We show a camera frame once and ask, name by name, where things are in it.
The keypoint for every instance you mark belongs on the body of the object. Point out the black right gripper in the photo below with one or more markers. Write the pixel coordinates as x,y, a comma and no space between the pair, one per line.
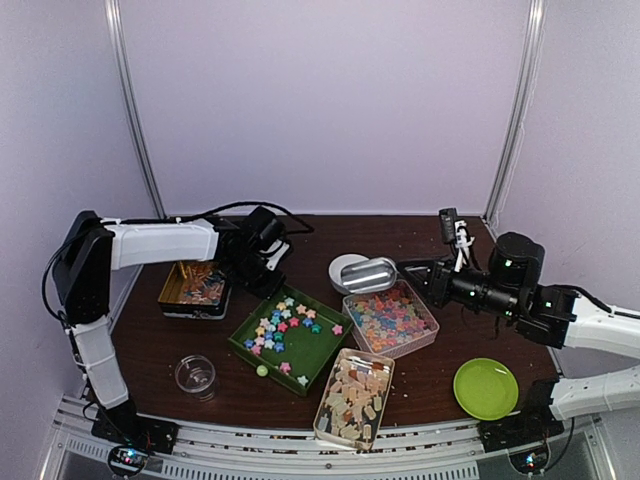
436,287

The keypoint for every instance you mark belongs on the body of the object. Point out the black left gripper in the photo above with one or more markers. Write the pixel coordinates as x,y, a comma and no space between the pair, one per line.
267,290

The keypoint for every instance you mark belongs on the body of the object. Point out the metal scoop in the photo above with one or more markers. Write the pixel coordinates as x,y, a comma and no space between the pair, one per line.
369,276

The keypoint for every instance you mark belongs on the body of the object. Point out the green tray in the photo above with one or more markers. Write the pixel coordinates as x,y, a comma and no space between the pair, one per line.
293,336

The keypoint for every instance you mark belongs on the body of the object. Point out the clear plastic jar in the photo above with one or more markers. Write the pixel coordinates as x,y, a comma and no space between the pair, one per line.
195,375

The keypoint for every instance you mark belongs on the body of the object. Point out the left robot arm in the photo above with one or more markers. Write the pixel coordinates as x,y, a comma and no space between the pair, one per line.
95,247

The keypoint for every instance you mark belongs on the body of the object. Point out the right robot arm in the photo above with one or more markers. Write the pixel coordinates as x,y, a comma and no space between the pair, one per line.
557,316

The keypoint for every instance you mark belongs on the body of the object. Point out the pink tin of star candies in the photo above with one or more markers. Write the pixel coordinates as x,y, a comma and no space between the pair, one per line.
392,323

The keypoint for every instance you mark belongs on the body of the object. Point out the cream tin of popsicle candies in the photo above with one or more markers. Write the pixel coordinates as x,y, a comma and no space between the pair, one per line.
354,399

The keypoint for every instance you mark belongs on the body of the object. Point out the white bowl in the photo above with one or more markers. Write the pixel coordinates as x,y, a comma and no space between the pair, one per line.
337,265

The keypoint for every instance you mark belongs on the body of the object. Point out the green ball candy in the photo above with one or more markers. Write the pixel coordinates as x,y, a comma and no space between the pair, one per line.
261,370

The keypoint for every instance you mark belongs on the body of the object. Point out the lime green plate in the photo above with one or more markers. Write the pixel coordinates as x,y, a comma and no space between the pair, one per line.
485,389

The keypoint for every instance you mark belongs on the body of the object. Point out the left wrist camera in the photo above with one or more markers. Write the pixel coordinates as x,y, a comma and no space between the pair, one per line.
278,252

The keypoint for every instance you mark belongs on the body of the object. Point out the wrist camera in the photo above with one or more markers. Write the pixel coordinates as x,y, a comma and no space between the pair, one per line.
456,236
278,252

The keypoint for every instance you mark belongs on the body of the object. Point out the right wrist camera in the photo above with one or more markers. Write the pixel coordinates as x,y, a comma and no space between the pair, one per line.
456,236

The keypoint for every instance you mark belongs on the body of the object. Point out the front aluminium rail frame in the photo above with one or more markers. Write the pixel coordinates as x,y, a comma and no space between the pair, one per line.
450,450

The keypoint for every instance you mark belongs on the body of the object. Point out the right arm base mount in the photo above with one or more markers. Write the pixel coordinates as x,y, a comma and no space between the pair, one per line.
525,437

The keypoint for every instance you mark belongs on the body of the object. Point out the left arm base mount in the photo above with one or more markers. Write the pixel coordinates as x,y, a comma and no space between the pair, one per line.
136,439

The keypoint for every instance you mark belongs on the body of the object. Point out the right aluminium corner post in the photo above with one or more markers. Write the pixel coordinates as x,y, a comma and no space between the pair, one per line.
523,96

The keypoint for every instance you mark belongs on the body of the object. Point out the aluminium corner post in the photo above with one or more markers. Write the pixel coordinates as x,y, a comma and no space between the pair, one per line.
523,96
118,41

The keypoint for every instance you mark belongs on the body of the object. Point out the left aluminium corner post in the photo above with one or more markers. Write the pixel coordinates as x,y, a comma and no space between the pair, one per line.
118,41

